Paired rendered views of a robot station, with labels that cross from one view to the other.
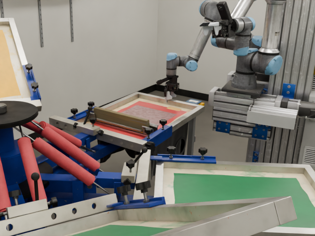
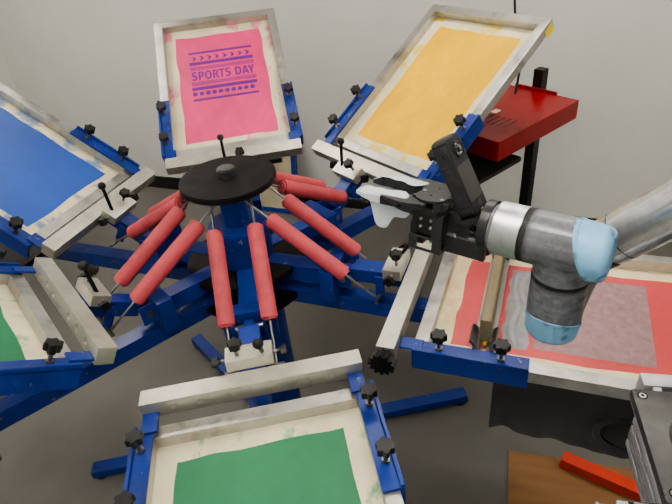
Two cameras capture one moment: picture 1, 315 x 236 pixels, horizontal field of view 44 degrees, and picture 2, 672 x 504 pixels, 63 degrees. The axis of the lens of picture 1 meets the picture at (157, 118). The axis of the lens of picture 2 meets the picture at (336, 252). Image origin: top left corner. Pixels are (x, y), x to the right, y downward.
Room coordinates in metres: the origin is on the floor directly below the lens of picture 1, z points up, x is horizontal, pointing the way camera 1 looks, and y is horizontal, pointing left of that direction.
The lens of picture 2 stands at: (1.65, -0.95, 2.08)
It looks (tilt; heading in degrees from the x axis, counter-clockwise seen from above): 35 degrees down; 83
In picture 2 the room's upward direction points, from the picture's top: 6 degrees counter-clockwise
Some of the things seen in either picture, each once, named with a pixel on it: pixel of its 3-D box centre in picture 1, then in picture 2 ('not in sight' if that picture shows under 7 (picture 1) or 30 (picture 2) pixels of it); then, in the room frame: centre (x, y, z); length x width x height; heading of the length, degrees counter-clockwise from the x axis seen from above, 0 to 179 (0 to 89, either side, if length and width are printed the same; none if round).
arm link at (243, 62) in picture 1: (247, 59); not in sight; (2.30, -0.52, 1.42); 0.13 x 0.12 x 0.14; 44
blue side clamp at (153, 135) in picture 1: (155, 137); (468, 361); (2.10, 0.01, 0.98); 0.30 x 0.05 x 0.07; 149
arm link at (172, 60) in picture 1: (172, 61); not in sight; (2.75, -0.09, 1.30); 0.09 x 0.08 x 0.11; 104
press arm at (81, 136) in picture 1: (81, 139); (380, 272); (1.97, 0.41, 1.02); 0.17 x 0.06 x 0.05; 149
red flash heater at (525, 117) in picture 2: not in sight; (497, 117); (2.79, 1.35, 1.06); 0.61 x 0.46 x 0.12; 29
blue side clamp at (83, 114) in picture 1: (83, 118); not in sight; (2.39, 0.48, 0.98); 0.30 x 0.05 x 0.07; 149
